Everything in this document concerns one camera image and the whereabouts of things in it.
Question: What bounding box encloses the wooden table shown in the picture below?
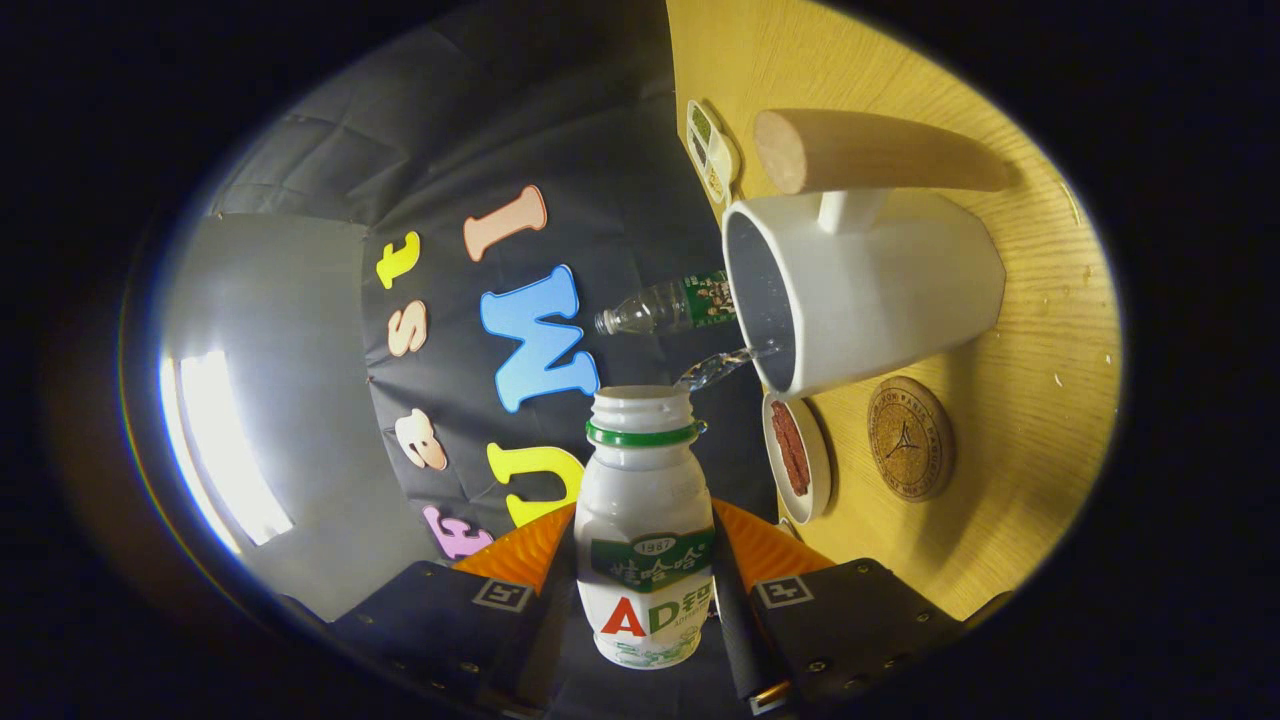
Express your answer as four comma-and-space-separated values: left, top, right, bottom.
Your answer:
665, 0, 1123, 623

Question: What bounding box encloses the white divided tray with beans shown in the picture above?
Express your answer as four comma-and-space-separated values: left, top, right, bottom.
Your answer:
686, 98, 742, 207

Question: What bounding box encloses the clear plastic water bottle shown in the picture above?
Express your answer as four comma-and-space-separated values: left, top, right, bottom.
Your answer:
595, 270, 739, 337

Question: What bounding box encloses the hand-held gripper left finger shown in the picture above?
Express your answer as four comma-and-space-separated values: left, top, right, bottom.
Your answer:
328, 502, 580, 717

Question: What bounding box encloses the white cup with wooden handle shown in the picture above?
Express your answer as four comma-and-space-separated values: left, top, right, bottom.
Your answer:
721, 108, 1022, 401

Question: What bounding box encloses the white juice bottle green label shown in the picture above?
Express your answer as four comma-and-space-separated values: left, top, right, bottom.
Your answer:
573, 385, 717, 670

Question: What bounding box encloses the black backdrop cloth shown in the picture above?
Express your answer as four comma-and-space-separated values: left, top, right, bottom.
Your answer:
205, 0, 783, 601

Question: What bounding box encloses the white round plate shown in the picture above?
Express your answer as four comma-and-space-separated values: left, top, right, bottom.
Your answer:
762, 392, 833, 526

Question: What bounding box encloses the round cork coaster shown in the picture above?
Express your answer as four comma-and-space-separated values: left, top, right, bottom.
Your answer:
867, 376, 955, 503

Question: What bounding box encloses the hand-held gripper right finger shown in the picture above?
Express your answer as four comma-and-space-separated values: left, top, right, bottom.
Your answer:
709, 497, 967, 716

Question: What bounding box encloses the red sausage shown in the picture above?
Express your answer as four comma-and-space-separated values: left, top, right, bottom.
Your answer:
769, 400, 812, 499

